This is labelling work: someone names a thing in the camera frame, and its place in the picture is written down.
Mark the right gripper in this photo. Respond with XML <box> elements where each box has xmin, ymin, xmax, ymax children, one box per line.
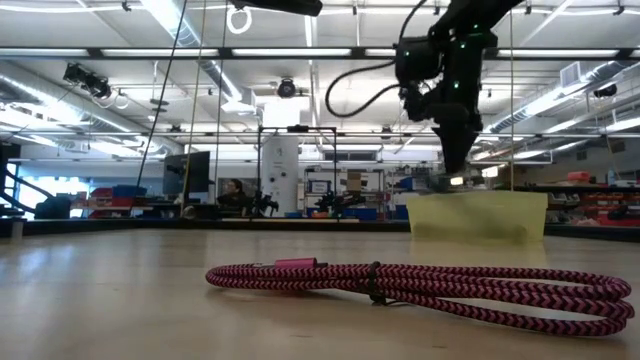
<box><xmin>402</xmin><ymin>79</ymin><xmax>485</xmax><ymax>175</ymax></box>

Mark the pink black braided USB cable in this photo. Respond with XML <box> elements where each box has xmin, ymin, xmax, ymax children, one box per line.
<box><xmin>204</xmin><ymin>257</ymin><xmax>636</xmax><ymax>338</ymax></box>

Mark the yellow translucent plastic bin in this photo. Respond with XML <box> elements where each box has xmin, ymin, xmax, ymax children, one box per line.
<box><xmin>405</xmin><ymin>190</ymin><xmax>549</xmax><ymax>245</ymax></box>

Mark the cardboard box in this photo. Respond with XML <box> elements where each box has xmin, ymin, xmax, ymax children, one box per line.
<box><xmin>345</xmin><ymin>171</ymin><xmax>369</xmax><ymax>193</ymax></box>

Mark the blue storage bin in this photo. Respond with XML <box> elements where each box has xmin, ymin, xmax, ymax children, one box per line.
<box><xmin>343</xmin><ymin>207</ymin><xmax>379</xmax><ymax>222</ymax></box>
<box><xmin>112</xmin><ymin>184</ymin><xmax>149</xmax><ymax>199</ymax></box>

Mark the metal shelf unit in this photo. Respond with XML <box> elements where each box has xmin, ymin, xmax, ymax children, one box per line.
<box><xmin>303</xmin><ymin>166</ymin><xmax>387</xmax><ymax>218</ymax></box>

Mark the dark shelf with red items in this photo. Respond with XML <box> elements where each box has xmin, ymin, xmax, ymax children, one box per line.
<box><xmin>514</xmin><ymin>169</ymin><xmax>640</xmax><ymax>229</ymax></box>

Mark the white column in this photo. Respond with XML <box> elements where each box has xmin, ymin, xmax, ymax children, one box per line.
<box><xmin>260</xmin><ymin>135</ymin><xmax>301</xmax><ymax>217</ymax></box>

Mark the person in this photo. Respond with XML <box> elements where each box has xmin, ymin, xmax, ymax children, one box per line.
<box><xmin>216</xmin><ymin>178</ymin><xmax>255</xmax><ymax>212</ymax></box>

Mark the black monitor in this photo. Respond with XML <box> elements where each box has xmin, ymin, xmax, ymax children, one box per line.
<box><xmin>162</xmin><ymin>150</ymin><xmax>212</xmax><ymax>197</ymax></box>

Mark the yellow hanging cord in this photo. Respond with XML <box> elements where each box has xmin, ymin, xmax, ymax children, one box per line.
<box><xmin>508</xmin><ymin>9</ymin><xmax>516</xmax><ymax>192</ymax></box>
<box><xmin>180</xmin><ymin>0</ymin><xmax>208</xmax><ymax>211</ymax></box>

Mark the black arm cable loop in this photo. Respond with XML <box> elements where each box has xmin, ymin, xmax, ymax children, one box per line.
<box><xmin>324</xmin><ymin>60</ymin><xmax>402</xmax><ymax>120</ymax></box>

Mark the round black ceiling camera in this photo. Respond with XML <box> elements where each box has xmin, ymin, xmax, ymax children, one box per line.
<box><xmin>276</xmin><ymin>77</ymin><xmax>298</xmax><ymax>100</ymax></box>

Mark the black overhead camera bar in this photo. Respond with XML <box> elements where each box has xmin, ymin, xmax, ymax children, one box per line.
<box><xmin>230</xmin><ymin>0</ymin><xmax>324</xmax><ymax>17</ymax></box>

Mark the white cable ring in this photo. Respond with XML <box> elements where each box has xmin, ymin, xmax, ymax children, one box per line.
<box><xmin>225</xmin><ymin>5</ymin><xmax>254</xmax><ymax>36</ymax></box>

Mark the silver ventilation duct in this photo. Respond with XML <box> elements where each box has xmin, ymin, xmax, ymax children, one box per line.
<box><xmin>142</xmin><ymin>0</ymin><xmax>244</xmax><ymax>101</ymax></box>

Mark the thin black cable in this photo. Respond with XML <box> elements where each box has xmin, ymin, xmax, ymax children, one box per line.
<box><xmin>135</xmin><ymin>0</ymin><xmax>189</xmax><ymax>189</ymax></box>

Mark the black aluminium table frame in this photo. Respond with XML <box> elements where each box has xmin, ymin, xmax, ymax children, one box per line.
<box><xmin>0</xmin><ymin>217</ymin><xmax>640</xmax><ymax>239</ymax></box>

